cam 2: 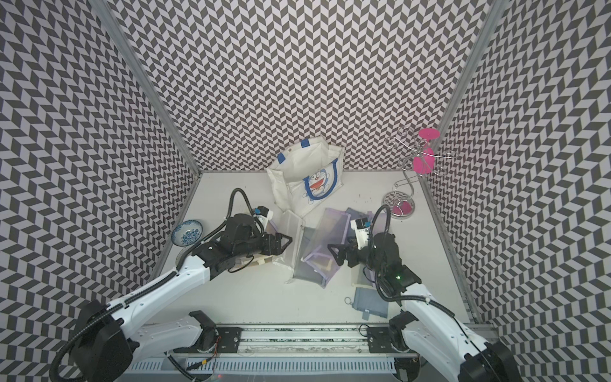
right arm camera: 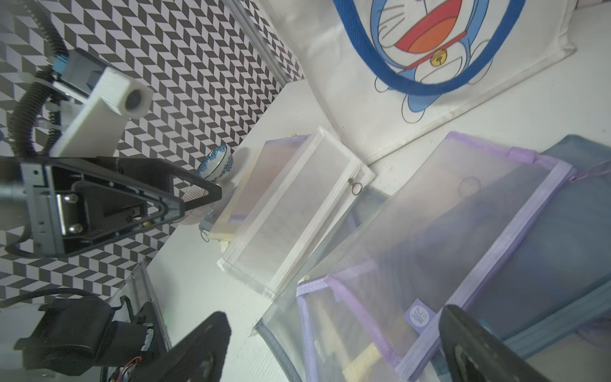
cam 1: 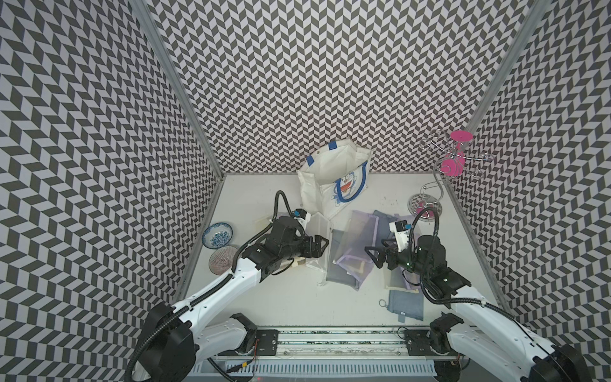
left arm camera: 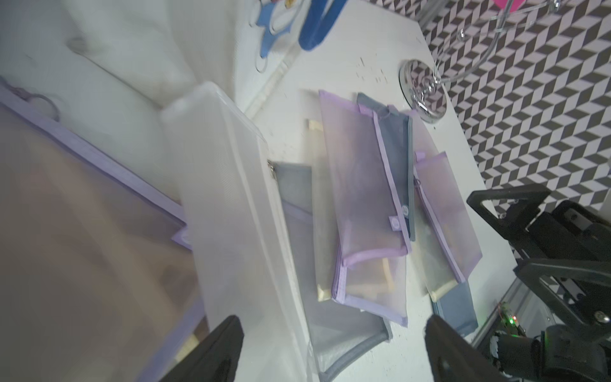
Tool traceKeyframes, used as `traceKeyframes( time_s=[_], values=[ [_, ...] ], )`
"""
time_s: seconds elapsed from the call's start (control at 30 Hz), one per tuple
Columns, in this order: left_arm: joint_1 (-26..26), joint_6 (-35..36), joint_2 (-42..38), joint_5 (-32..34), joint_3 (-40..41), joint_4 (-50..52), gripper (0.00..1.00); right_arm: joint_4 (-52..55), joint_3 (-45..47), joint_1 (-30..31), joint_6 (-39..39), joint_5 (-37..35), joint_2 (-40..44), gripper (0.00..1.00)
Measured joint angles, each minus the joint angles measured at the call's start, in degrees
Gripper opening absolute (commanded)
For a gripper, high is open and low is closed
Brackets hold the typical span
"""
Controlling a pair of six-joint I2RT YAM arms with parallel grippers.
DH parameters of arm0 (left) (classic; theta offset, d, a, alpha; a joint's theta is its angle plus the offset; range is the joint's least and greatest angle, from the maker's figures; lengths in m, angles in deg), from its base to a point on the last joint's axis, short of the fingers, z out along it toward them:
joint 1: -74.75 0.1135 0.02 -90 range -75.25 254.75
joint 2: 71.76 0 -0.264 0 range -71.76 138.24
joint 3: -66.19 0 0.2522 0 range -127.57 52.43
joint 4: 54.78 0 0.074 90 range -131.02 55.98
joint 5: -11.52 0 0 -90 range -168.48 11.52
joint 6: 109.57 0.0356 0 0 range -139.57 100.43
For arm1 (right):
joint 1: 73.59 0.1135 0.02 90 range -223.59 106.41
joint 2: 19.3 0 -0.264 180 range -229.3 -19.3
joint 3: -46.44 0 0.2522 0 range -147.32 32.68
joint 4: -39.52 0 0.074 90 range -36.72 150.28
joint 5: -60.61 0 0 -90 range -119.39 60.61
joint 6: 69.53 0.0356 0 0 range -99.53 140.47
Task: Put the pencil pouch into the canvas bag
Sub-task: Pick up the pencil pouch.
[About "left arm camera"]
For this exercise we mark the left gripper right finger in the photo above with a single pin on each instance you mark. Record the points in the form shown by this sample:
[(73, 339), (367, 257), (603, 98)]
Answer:
[(452, 358)]

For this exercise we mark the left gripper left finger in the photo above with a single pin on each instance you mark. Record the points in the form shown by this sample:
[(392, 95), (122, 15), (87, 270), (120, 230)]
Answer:
[(215, 359)]

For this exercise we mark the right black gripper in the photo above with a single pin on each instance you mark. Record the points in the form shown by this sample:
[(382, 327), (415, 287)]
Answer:
[(573, 248)]

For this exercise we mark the clear white mesh pouch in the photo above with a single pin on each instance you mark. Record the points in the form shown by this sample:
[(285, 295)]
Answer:
[(238, 234)]

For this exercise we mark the large purple trim mesh pouch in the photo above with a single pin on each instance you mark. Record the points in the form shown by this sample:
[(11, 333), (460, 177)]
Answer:
[(96, 282)]

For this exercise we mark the white canvas bag blue handles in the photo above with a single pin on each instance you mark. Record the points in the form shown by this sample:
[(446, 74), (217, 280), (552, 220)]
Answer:
[(105, 69)]

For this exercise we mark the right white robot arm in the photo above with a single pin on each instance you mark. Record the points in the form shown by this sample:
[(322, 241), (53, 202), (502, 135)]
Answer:
[(557, 354)]

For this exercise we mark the small grey blue pouch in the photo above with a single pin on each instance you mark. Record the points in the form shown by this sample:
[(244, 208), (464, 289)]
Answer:
[(457, 309)]

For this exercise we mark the grey mesh flat pouch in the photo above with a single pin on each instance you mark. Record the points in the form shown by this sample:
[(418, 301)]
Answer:
[(339, 335)]

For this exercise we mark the right purple mesh pouch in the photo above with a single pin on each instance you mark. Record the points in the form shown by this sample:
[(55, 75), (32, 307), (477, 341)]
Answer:
[(447, 212)]

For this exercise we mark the purple mesh pencil pouch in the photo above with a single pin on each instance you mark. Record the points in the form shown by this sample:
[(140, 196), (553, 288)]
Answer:
[(370, 218)]

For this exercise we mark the grey blue mesh pouch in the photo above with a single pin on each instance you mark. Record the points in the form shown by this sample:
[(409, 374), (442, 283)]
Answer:
[(397, 135)]

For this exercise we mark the chrome wire stand pink discs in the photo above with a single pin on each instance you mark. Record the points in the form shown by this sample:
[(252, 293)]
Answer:
[(463, 52)]

